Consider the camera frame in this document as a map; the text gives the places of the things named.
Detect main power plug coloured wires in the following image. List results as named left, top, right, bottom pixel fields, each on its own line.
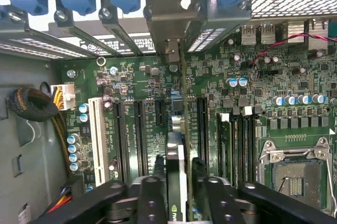
left=47, top=175, right=86, bottom=214

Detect teal port connector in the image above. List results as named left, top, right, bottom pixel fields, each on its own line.
left=328, top=20, right=337, bottom=43

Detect long black expansion slot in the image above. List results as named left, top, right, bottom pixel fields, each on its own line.
left=133, top=99, right=150, bottom=176
left=196, top=96, right=210, bottom=175
left=112, top=100, right=130, bottom=182

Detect white power connector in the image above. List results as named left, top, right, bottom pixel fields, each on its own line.
left=50, top=84, right=76, bottom=111

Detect short black expansion slot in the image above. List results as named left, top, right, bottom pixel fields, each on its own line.
left=154, top=99, right=166, bottom=127

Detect silver network port block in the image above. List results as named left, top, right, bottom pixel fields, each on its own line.
left=307, top=18, right=330, bottom=50

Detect black braided power cable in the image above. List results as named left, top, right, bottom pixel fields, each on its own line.
left=6, top=87, right=72, bottom=180

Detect white expansion slot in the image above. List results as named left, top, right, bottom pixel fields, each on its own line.
left=88, top=97, right=110, bottom=187

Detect red black twisted wire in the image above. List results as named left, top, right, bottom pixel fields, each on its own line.
left=249, top=32, right=337, bottom=67

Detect open black PC case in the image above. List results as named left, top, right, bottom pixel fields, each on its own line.
left=0, top=0, right=337, bottom=224

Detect metal locking lever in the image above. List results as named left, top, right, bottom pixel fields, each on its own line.
left=324, top=150, right=337, bottom=211

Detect CPU socket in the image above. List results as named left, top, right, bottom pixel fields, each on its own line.
left=257, top=137, right=337, bottom=217

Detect silver USB port block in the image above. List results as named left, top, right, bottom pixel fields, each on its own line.
left=241, top=24, right=257, bottom=46
left=260, top=23, right=276, bottom=45

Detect green motherboard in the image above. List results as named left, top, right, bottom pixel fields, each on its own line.
left=51, top=32, right=337, bottom=224

